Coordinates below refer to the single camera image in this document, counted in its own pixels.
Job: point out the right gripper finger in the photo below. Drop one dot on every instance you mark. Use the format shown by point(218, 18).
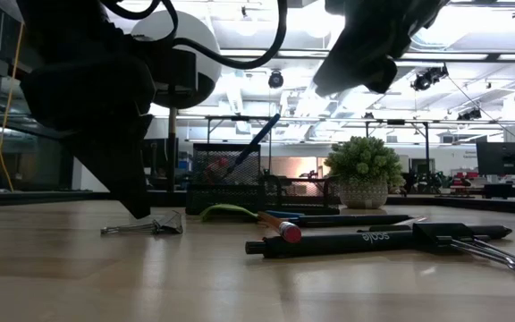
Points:
point(349, 62)
point(385, 76)

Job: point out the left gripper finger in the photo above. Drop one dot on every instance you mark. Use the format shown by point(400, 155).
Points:
point(114, 170)

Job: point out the silver binder clip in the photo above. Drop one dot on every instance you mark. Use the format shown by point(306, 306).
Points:
point(168, 226)

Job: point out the green sticky note pad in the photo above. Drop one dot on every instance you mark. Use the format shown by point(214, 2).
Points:
point(226, 214)

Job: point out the light wooden pencil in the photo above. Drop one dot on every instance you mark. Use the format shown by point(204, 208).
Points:
point(411, 220)

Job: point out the plain black pen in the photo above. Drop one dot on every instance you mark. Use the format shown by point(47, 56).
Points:
point(351, 220)
point(494, 232)

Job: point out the black binder clip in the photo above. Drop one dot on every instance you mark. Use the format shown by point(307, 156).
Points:
point(436, 234)

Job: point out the black pen with scale print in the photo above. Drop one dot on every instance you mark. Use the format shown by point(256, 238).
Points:
point(329, 245)

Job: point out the pencil with pink eraser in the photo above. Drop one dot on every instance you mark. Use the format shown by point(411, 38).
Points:
point(289, 232)

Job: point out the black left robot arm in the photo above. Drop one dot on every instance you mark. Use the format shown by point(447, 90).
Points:
point(61, 22)

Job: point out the black mesh desk organizer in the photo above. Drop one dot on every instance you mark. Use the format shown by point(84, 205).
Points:
point(222, 197)

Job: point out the black ceiling spotlight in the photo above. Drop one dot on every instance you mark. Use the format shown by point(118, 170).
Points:
point(427, 79)
point(276, 79)
point(470, 115)

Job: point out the black computer monitor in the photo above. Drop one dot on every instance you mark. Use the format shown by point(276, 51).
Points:
point(503, 158)
point(163, 152)

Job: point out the green potted plant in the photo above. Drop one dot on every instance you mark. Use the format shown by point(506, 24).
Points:
point(365, 165)

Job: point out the white globe table lamp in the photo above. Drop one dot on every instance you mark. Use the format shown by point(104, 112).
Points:
point(199, 27)

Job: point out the small blue eraser block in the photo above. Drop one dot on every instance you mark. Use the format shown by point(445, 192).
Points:
point(284, 214)

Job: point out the black background rack frame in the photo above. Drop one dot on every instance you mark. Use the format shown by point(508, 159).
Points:
point(396, 121)
point(239, 118)

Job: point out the black aluminium table frame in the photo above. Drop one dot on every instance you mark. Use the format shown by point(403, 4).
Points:
point(508, 206)

